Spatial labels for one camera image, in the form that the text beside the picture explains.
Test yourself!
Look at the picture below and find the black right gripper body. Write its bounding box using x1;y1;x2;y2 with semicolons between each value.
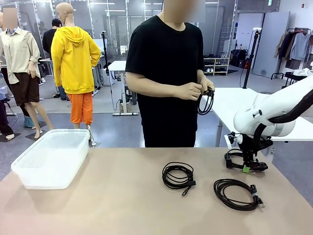
238;134;273;160

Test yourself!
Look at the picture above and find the thick black power cable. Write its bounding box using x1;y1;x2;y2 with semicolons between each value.
224;148;268;173

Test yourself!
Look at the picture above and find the black USB cable grey tie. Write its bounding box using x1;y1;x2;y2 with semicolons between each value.
213;178;266;211
197;89;216;116

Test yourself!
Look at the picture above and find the thin black cable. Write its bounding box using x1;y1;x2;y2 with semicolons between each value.
161;161;197;196

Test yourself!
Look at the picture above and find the person's right forearm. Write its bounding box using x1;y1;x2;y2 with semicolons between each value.
126;71;178;98

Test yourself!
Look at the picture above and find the person's left hand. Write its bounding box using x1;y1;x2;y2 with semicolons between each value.
199;74;216;93

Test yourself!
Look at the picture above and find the person's right hand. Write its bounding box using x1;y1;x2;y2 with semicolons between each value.
175;83;202;101

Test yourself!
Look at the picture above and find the white side table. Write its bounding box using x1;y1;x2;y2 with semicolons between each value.
209;87;313;147

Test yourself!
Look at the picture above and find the black utility cart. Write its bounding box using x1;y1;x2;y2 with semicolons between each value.
281;70;309;89

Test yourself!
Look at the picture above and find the wooden shoe rack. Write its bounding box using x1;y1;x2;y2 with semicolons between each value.
202;53;230;76

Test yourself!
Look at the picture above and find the dark bags pile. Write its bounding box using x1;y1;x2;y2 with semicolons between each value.
231;48;248;69

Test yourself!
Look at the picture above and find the black pole stand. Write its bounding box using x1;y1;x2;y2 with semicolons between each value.
242;28;262;89

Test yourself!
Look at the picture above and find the grey partition panel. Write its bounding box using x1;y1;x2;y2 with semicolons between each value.
253;11;291;78

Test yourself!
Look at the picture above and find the clothes rack with garments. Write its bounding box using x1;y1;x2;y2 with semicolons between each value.
270;27;313;80

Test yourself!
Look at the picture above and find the person in black T-shirt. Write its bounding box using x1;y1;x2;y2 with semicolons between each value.
125;0;216;148

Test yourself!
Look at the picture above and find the white background standing desk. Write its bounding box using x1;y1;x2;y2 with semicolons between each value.
107;60;139;116

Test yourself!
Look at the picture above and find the mannequin in yellow hoodie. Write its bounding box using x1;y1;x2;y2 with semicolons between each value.
50;2;101;147

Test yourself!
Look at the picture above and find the clear plastic storage bin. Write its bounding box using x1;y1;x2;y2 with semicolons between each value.
11;129;90;190

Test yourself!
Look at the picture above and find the background person in black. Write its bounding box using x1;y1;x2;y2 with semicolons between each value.
42;18;70;101

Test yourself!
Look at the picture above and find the mannequin in dark trousers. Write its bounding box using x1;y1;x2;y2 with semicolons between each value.
0;97;22;142

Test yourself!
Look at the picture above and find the mannequin in beige shirt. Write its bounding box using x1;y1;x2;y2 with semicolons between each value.
0;7;54;140

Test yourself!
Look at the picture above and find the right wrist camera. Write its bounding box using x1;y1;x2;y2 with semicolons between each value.
224;132;244;149

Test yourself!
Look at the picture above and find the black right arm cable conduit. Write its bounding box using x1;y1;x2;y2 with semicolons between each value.
253;88;313;154

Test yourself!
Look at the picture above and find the black camera tripod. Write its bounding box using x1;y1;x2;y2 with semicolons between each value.
100;31;113;86

